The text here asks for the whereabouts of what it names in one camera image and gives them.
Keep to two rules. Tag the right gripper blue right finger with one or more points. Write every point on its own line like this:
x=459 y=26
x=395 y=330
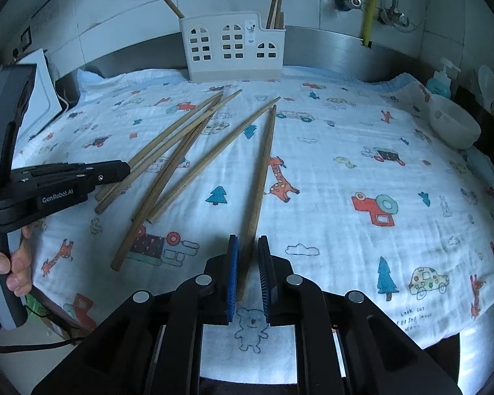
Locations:
x=268 y=278

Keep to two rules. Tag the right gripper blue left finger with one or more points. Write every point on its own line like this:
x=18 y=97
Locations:
x=232 y=275

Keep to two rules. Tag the person's left hand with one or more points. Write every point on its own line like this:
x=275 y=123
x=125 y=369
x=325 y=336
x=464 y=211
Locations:
x=18 y=267

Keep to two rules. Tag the white appliance box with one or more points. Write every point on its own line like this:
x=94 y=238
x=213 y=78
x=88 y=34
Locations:
x=44 y=104

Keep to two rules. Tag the white printed cloth mat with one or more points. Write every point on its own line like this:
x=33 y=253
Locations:
x=348 y=180

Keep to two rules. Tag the white house-shaped utensil holder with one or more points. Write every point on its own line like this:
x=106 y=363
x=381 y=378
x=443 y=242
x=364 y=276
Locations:
x=231 y=46

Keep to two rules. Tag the white ceramic bowl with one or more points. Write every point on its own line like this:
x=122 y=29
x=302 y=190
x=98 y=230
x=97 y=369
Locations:
x=454 y=125

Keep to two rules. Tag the teal soap dispenser bottle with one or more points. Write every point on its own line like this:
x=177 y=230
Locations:
x=441 y=82

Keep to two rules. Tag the white rice spoon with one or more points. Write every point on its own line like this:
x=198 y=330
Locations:
x=486 y=86

